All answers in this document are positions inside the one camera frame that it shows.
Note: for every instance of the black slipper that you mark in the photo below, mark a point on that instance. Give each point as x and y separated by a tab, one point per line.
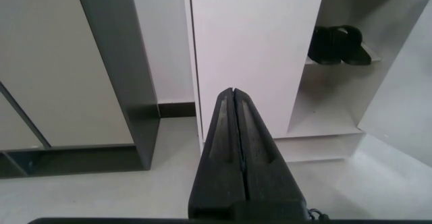
323	47
353	47

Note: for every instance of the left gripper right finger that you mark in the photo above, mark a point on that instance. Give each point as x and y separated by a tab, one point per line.
266	176

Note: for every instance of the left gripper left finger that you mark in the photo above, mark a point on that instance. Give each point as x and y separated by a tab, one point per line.
219	176

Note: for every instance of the white shoe cabinet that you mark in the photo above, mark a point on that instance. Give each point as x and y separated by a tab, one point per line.
341	116

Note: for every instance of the grey cabinet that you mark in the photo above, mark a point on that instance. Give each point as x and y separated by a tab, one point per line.
131	82

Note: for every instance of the white cabinet door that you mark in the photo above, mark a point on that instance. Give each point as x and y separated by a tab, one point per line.
256	42
405	92

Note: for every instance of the beige cabinet door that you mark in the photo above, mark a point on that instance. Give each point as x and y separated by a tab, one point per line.
15	129
57	65

